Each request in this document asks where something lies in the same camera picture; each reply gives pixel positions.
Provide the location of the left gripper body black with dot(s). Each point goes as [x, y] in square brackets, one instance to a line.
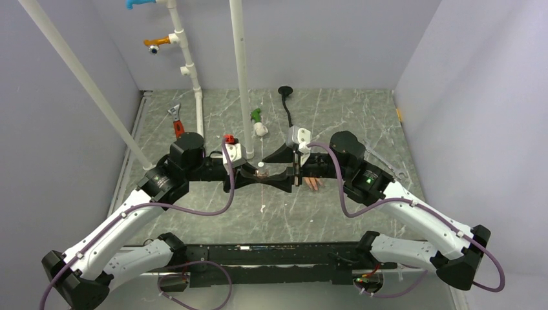
[207, 170]

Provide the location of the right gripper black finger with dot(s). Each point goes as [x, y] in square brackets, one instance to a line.
[284, 154]
[283, 181]

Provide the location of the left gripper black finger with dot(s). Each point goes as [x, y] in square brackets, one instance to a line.
[248, 169]
[239, 181]

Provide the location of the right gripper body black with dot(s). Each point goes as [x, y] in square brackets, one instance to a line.
[318, 165]

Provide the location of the glitter nail polish bottle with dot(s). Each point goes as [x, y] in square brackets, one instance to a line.
[262, 170]

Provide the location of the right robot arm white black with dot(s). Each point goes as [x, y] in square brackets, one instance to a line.
[451, 250]

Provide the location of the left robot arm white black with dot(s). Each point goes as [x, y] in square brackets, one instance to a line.
[84, 274]

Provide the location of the silver open-end wrench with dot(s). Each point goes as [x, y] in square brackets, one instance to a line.
[398, 173]

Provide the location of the mannequin practice hand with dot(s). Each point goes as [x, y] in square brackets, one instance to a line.
[313, 183]

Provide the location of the green valve white fitting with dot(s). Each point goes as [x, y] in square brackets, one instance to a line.
[259, 128]

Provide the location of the black flexible hand stand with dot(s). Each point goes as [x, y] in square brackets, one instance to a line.
[285, 91]

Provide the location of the orange tap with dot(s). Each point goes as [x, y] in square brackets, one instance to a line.
[155, 44]

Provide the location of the blue tap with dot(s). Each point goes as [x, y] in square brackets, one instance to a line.
[130, 4]

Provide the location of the white diagonal pole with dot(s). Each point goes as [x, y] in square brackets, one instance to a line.
[52, 34]

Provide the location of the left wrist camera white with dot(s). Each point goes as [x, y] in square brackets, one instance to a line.
[236, 152]

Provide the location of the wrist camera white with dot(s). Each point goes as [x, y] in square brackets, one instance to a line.
[300, 138]
[236, 152]

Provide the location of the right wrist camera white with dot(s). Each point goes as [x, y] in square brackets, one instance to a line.
[300, 138]

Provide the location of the red handled adjustable wrench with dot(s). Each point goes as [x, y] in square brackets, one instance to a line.
[177, 124]

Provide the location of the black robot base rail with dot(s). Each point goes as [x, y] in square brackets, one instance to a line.
[205, 265]

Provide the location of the white PVC pipe frame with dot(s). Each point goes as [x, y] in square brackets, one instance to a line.
[211, 36]

